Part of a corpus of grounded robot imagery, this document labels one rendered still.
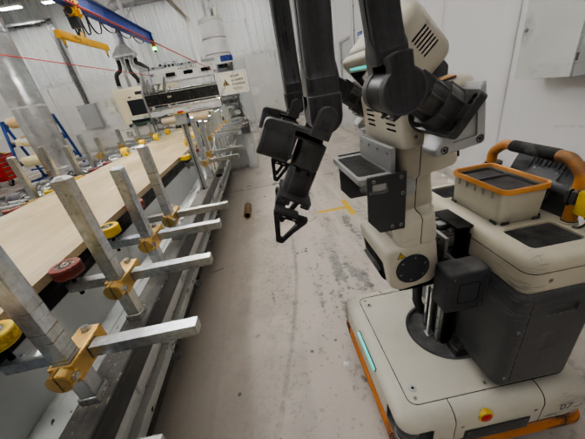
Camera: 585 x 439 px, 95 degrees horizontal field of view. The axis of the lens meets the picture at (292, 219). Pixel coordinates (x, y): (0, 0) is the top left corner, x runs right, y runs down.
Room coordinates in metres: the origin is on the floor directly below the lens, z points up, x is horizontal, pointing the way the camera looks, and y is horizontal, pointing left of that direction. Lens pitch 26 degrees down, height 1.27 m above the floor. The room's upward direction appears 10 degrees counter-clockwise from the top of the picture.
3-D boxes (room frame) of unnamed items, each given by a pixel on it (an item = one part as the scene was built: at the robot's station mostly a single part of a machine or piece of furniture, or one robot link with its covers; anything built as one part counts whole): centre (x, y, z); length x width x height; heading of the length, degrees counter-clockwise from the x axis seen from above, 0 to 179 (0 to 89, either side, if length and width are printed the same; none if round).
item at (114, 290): (0.69, 0.54, 0.83); 0.14 x 0.06 x 0.05; 3
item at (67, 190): (0.67, 0.54, 0.92); 0.04 x 0.04 x 0.48; 3
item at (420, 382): (0.75, -0.54, 0.16); 0.67 x 0.64 x 0.25; 93
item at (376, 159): (0.74, -0.25, 0.99); 0.28 x 0.16 x 0.22; 3
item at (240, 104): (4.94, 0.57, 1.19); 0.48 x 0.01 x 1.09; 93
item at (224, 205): (1.21, 0.51, 0.81); 0.43 x 0.03 x 0.04; 93
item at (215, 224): (0.96, 0.50, 0.83); 0.43 x 0.03 x 0.04; 93
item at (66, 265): (0.70, 0.69, 0.85); 0.08 x 0.08 x 0.11
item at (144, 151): (1.17, 0.56, 0.91); 0.04 x 0.04 x 0.48; 3
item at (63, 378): (0.44, 0.52, 0.81); 0.14 x 0.06 x 0.05; 3
